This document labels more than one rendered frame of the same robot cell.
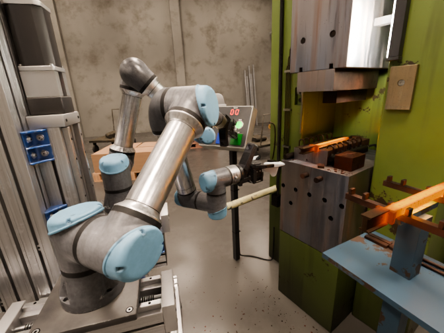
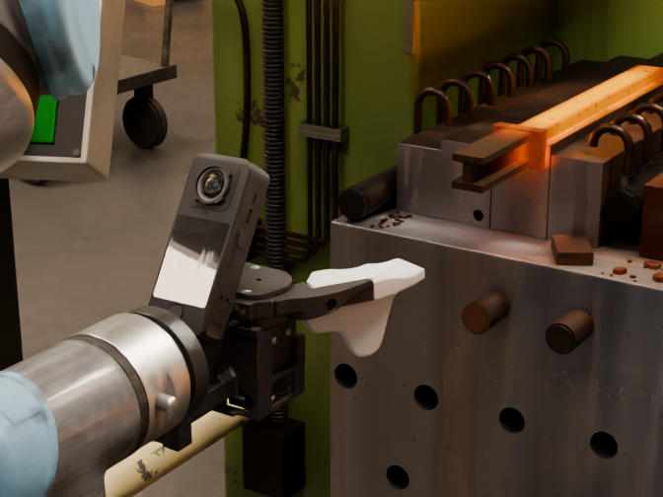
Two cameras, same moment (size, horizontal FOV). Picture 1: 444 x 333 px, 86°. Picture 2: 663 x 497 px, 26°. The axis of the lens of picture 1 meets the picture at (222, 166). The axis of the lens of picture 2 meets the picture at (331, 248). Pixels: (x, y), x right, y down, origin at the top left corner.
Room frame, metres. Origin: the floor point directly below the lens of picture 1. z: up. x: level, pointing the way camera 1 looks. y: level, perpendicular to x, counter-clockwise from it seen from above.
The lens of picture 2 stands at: (0.14, 0.15, 1.33)
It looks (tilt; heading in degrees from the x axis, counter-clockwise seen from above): 20 degrees down; 337
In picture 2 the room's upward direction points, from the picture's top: straight up
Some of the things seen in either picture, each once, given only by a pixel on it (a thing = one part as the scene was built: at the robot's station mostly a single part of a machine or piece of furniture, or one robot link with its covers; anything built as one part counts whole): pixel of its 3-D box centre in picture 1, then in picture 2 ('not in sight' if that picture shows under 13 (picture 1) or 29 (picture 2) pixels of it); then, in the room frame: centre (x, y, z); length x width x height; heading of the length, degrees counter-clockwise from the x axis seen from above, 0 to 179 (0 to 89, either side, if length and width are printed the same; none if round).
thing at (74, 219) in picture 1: (82, 233); not in sight; (0.50, 0.34, 0.98); 0.13 x 0.12 x 0.14; 63
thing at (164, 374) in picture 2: (232, 174); (128, 383); (0.87, -0.04, 0.98); 0.08 x 0.05 x 0.08; 34
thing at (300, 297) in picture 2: (263, 165); (305, 296); (0.92, -0.17, 1.00); 0.09 x 0.05 x 0.02; 88
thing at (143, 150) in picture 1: (138, 159); not in sight; (4.03, 1.46, 0.23); 1.31 x 0.94 x 0.46; 96
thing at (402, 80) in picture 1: (401, 88); not in sight; (1.01, -0.74, 1.27); 0.09 x 0.02 x 0.17; 34
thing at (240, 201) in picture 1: (252, 197); (142, 463); (1.43, -0.19, 0.62); 0.44 x 0.05 x 0.05; 124
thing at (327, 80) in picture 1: (338, 80); not in sight; (1.31, -0.63, 1.32); 0.42 x 0.20 x 0.10; 124
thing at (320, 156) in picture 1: (332, 147); (588, 130); (1.31, -0.63, 0.96); 0.42 x 0.20 x 0.09; 124
